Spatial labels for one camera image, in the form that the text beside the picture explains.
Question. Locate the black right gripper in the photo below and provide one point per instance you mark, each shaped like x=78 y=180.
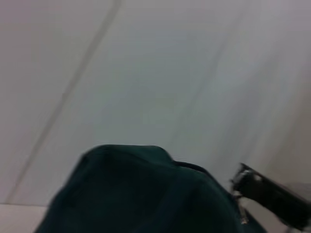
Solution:
x=281 y=199

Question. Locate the dark teal lunch bag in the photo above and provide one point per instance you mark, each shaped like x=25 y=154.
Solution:
x=145 y=194

